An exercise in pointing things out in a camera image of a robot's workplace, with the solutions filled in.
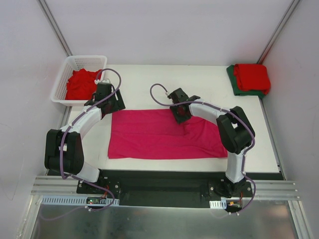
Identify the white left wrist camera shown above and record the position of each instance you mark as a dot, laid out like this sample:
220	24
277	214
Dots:
102	81

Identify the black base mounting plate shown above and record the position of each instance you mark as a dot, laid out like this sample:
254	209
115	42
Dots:
167	188

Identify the folded green t shirt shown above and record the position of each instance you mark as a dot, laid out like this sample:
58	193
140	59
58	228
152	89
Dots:
236	90

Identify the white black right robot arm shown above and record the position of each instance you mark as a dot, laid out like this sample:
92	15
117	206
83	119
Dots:
235	130

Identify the white plastic laundry basket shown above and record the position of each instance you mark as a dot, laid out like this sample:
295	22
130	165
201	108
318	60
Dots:
91	63

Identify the folded red t shirt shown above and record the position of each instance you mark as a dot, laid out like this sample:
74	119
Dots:
252	77

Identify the left white slotted cable duct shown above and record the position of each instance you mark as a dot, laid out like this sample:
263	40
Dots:
79	201

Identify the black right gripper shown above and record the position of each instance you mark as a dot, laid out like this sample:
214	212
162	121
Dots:
181	115

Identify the white slotted cable duct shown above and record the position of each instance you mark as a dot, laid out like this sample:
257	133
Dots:
79	201
222	204

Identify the crumpled red t shirt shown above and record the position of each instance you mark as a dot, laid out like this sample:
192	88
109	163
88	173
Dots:
81	85

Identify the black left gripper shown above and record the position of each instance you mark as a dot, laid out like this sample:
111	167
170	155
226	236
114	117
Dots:
115	104

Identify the right white slotted cable duct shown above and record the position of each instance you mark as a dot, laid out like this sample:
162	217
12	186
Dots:
222	204

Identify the pink t shirt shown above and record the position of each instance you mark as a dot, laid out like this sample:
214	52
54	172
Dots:
155	135

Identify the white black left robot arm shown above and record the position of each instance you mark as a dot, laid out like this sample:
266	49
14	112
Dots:
63	149

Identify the aluminium frame rail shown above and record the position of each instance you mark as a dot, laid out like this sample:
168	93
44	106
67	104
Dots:
54	185

